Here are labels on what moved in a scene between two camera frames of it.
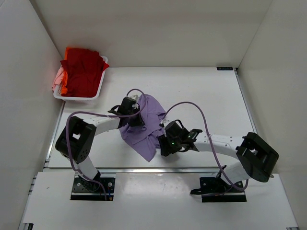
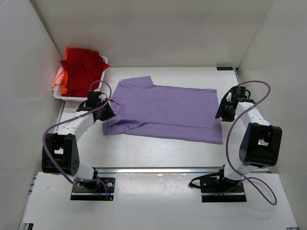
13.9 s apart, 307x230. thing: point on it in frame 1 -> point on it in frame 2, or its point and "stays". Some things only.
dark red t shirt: [84, 68] stays
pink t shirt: [58, 78] stays
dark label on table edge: [225, 68] stays
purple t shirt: [144, 139] -> [142, 109]
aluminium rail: [147, 171] stays
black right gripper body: [170, 145] -> [224, 112]
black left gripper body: [135, 120] -> [107, 112]
